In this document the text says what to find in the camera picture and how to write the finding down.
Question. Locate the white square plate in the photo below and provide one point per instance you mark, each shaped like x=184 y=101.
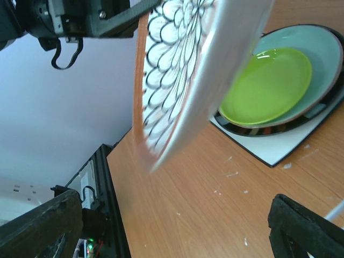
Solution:
x=273 y=149

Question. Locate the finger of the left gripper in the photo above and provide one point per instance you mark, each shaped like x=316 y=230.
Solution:
x=125 y=23

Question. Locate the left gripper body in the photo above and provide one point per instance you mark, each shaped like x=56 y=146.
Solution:
x=73 y=18

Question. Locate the teal flower plate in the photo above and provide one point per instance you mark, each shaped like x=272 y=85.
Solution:
x=292 y=69

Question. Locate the white wire dish rack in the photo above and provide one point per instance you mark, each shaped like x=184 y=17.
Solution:
x=335 y=212

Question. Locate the lime green plate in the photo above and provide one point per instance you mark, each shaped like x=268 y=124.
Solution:
x=272 y=83

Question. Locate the floral patterned bowl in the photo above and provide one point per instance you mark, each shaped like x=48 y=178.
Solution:
x=189 y=53

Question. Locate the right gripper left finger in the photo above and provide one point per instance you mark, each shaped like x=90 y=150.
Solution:
x=49 y=230

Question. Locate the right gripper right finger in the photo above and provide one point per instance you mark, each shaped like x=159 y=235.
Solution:
x=296 y=231

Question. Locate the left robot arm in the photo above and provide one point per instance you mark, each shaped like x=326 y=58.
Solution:
x=17 y=20

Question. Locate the black rimmed plate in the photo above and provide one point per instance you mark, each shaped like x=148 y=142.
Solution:
x=295 y=123

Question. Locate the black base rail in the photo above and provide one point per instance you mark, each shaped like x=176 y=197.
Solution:
x=103 y=230

